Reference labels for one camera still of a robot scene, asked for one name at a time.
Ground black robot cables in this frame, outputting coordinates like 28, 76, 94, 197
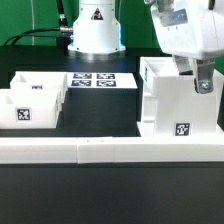
3, 0, 75, 47

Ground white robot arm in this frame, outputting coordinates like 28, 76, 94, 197
68, 0, 224, 94

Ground white drawer box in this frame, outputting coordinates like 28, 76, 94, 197
0, 89, 61, 129
10, 71, 68, 101

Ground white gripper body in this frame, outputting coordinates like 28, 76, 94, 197
151, 0, 224, 60

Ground white front drawer box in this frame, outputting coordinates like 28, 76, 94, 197
0, 89, 61, 129

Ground white marker base plate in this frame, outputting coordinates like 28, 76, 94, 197
67, 72, 137, 89

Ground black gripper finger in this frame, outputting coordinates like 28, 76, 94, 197
173, 55, 193, 75
193, 59, 215, 94

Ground white drawer cabinet frame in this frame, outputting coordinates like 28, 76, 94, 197
137, 57, 224, 137

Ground white L-shaped fence rail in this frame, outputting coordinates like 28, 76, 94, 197
0, 135, 224, 164

